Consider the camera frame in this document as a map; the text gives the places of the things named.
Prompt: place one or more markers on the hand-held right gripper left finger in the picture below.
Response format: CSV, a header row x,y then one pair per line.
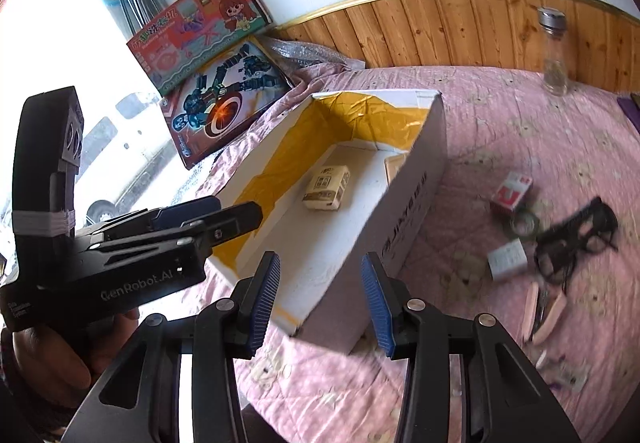
x,y
262,303

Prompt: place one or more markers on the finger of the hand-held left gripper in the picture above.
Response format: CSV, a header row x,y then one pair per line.
x,y
225,223
170,219

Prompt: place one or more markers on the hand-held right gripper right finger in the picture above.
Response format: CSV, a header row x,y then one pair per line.
x,y
377,303

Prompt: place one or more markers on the white cardboard box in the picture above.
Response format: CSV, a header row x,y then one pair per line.
x,y
430,163

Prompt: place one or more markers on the black glasses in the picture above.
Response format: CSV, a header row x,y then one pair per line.
x,y
595,215

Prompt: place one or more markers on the person's left forearm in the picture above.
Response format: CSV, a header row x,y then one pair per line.
x,y
25,408

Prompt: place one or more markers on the person's left hand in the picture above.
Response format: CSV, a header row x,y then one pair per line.
x,y
50,353

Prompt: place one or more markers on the white van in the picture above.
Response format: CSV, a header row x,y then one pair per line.
x,y
125,143

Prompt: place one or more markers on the beige paper packet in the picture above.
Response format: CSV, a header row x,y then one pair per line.
x,y
326,188

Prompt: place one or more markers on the robot print toy box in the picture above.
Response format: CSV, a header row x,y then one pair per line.
x,y
225,103

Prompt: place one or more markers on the green tape roll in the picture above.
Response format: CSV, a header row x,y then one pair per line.
x,y
515,224

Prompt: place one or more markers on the red and white small box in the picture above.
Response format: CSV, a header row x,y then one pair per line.
x,y
511,193

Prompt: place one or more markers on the small white packet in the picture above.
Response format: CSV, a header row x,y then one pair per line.
x,y
542,359

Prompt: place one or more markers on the clear bubble wrap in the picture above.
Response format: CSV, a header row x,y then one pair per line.
x,y
305,54

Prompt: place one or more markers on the red cartoon toy box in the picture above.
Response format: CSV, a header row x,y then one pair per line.
x,y
200,23

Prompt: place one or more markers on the small clear plastic bag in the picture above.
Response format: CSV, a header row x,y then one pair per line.
x,y
570,377

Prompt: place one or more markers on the pink quilted blanket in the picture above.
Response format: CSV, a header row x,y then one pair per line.
x,y
500,123

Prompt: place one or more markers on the glass bottle with metal cap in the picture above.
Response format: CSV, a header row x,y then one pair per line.
x,y
553,58

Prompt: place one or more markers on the purple notebook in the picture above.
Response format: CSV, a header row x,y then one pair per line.
x,y
629,115

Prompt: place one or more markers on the dark phone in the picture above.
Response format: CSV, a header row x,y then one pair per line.
x,y
636,100

